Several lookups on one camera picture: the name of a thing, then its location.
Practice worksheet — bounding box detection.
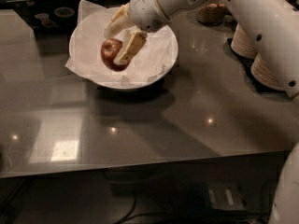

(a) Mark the black cable on floor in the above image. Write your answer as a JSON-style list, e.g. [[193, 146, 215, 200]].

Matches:
[[113, 179, 275, 224]]

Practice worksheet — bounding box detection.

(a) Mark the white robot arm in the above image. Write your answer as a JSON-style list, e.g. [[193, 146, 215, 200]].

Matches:
[[104, 0, 299, 104]]

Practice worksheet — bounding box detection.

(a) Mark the glass jar with grains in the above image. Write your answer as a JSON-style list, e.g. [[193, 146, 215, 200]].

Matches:
[[196, 3, 227, 24]]

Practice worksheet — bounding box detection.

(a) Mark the white paper liner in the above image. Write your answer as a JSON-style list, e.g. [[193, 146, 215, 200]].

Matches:
[[64, 0, 177, 86]]

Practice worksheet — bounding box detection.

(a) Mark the red apple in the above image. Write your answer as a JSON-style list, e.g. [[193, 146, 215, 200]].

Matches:
[[100, 38, 127, 72]]

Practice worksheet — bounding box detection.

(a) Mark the dark box under table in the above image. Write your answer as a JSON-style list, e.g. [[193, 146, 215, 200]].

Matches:
[[185, 182, 247, 213]]

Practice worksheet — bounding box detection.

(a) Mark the black mat under stacks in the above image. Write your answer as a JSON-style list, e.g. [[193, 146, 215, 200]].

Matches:
[[227, 38, 284, 93]]

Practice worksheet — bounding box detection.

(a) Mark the front stack of paper bowls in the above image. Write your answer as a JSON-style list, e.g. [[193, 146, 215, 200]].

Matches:
[[250, 53, 284, 91]]

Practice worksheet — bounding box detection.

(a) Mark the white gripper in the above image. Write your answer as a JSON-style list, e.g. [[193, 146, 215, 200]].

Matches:
[[104, 0, 169, 65]]

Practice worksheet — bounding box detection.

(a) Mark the white bowl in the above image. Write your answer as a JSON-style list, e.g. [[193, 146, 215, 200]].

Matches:
[[68, 7, 179, 91]]

